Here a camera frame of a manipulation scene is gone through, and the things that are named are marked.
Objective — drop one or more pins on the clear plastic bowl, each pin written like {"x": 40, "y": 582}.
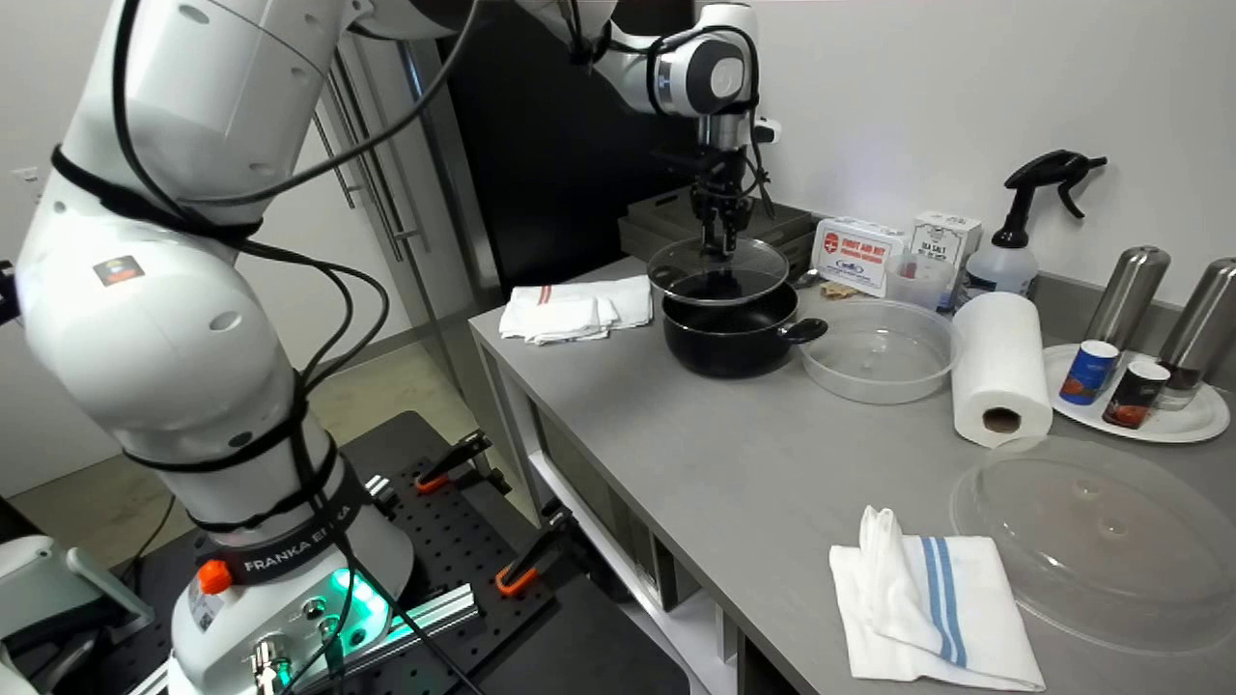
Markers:
{"x": 874, "y": 355}

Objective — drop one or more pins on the steel shaker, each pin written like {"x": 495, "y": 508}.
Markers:
{"x": 1203, "y": 321}
{"x": 1126, "y": 294}

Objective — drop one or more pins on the spray bottle with black trigger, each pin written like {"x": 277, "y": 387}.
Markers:
{"x": 1001, "y": 264}

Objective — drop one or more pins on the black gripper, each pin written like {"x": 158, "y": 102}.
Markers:
{"x": 724, "y": 185}

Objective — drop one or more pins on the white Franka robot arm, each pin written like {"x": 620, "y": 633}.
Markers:
{"x": 158, "y": 333}

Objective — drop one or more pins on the white plate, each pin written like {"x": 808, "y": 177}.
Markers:
{"x": 1192, "y": 414}

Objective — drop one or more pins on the red and white box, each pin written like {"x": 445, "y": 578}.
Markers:
{"x": 857, "y": 255}

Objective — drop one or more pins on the white paper towel roll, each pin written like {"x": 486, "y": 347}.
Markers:
{"x": 993, "y": 360}

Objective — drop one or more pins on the aluminium rail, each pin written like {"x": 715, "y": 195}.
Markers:
{"x": 437, "y": 613}

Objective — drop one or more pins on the white towel with blue stripes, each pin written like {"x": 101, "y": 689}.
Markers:
{"x": 952, "y": 603}

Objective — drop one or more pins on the glass lid with black knob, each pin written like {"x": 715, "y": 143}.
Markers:
{"x": 763, "y": 272}

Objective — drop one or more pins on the blue spice jar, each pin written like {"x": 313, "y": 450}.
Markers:
{"x": 1089, "y": 374}

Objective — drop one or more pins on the dark steel refrigerator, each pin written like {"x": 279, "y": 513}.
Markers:
{"x": 543, "y": 195}

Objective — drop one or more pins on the white towel with red stripe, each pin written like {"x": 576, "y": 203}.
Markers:
{"x": 575, "y": 313}

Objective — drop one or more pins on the small white carton box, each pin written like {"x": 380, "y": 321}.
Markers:
{"x": 940, "y": 254}

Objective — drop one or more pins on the white shelf cabinet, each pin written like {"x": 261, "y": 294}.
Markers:
{"x": 698, "y": 633}

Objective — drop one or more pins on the red spice jar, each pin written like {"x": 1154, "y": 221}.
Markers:
{"x": 1132, "y": 392}

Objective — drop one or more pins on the dark grey tray box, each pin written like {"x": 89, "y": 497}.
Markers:
{"x": 792, "y": 234}

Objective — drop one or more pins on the grey white device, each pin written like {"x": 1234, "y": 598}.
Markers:
{"x": 53, "y": 582}

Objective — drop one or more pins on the black cooking pot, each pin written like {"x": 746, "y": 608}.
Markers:
{"x": 736, "y": 349}

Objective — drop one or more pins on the black perforated robot table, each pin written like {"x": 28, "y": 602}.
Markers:
{"x": 449, "y": 541}

